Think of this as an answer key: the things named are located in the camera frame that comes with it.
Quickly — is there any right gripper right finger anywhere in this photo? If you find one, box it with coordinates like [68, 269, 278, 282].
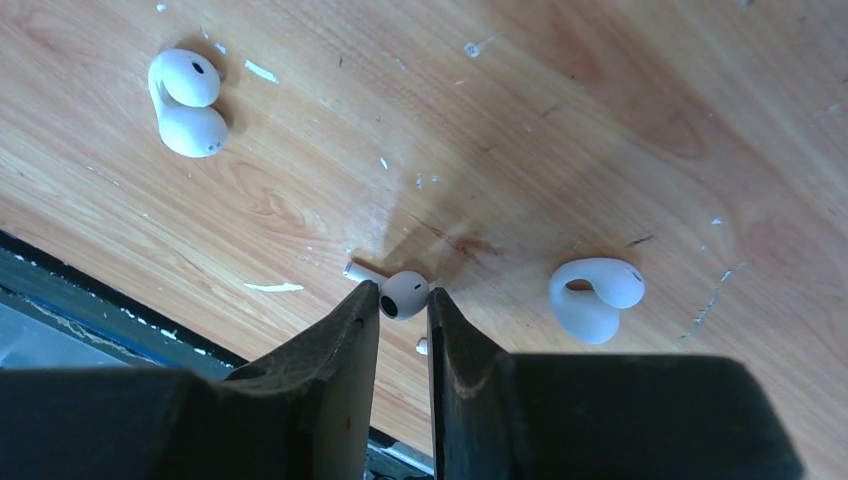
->
[427, 288, 805, 479]

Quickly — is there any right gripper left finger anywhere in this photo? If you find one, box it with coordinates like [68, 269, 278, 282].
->
[1, 281, 380, 479]

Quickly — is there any white stem earbud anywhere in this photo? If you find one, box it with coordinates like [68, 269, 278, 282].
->
[343, 261, 430, 321]
[415, 337, 429, 356]

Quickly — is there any white plastic scrap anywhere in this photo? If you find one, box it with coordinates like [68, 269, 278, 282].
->
[244, 282, 304, 293]

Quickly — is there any white clip earbud middle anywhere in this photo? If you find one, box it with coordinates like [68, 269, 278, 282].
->
[548, 257, 646, 345]

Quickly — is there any white clip earbud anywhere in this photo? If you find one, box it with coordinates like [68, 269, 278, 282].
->
[148, 48, 229, 158]
[548, 257, 646, 345]

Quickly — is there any white clip earbud left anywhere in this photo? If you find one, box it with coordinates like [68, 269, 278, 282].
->
[148, 48, 229, 158]

